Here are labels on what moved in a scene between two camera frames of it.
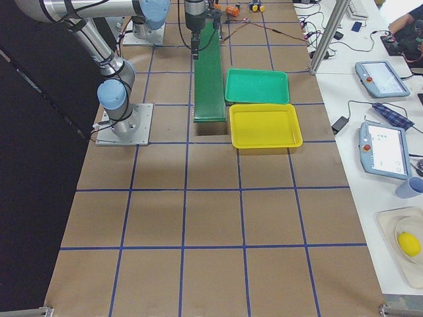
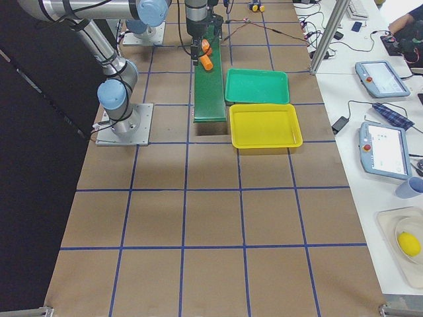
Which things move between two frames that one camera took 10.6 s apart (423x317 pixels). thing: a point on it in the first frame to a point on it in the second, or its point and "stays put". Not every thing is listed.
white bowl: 414,225 stays put
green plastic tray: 256,86 stays put
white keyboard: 353,16 stays put
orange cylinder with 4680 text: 232,10 to 205,47
